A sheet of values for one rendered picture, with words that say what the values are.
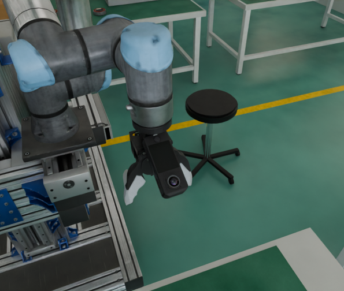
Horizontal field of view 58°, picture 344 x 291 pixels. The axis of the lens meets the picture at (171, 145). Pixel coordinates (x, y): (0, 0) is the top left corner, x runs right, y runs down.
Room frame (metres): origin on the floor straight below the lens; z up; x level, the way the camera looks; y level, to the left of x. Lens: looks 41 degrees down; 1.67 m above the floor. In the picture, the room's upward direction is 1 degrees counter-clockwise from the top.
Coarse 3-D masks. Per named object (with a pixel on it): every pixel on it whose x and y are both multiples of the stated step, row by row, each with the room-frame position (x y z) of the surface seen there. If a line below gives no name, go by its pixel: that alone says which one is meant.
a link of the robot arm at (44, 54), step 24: (24, 0) 0.53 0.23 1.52; (48, 0) 0.56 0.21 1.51; (24, 24) 0.49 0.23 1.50; (48, 24) 0.49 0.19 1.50; (24, 48) 0.44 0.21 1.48; (48, 48) 0.45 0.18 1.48; (72, 48) 0.46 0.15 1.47; (24, 72) 0.42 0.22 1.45; (48, 72) 0.43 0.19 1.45; (72, 72) 0.45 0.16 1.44
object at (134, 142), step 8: (136, 128) 0.42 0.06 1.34; (144, 128) 0.41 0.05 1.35; (152, 128) 0.41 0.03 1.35; (160, 128) 0.41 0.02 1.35; (168, 128) 0.42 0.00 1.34; (136, 136) 0.46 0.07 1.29; (144, 136) 0.44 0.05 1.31; (136, 144) 0.44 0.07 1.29; (136, 152) 0.43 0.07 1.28; (144, 152) 0.42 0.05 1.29; (176, 152) 0.43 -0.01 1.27; (144, 160) 0.41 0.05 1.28; (144, 168) 0.41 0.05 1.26
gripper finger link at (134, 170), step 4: (136, 160) 0.41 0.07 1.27; (132, 164) 0.42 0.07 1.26; (136, 164) 0.41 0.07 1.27; (140, 164) 0.41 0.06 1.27; (132, 168) 0.41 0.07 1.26; (136, 168) 0.40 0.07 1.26; (140, 168) 0.41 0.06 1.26; (128, 172) 0.41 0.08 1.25; (132, 172) 0.40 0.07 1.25; (136, 172) 0.40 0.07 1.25; (140, 172) 0.41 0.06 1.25; (128, 176) 0.40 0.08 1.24; (132, 176) 0.40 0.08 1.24; (128, 180) 0.40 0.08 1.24; (132, 180) 0.40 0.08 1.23; (128, 184) 0.40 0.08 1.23; (128, 188) 0.40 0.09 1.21
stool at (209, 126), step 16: (192, 96) 1.75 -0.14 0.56; (208, 96) 1.75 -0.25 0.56; (224, 96) 1.74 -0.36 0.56; (192, 112) 1.59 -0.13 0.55; (208, 112) 1.57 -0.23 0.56; (224, 112) 1.57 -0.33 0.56; (208, 128) 1.67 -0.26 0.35; (208, 144) 1.67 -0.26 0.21; (208, 160) 1.65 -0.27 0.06; (192, 176) 1.49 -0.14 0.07
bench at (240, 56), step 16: (240, 0) 3.15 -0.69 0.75; (256, 0) 3.14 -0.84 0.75; (272, 0) 3.12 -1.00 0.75; (288, 0) 3.15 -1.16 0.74; (304, 0) 3.21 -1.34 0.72; (208, 16) 3.82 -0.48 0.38; (336, 16) 4.23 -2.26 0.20; (208, 32) 3.80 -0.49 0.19; (240, 48) 3.06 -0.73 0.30; (288, 48) 3.25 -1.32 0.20; (304, 48) 3.32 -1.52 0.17; (240, 64) 3.05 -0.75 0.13
